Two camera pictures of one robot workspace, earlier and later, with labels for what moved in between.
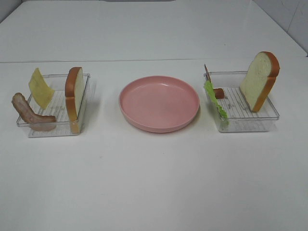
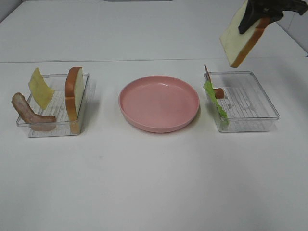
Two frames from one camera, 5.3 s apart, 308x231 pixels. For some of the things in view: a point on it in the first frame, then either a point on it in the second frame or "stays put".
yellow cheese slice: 40,90 stays put
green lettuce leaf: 209,87 stays put
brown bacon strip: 219,92 stays put
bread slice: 260,80 → 237,46
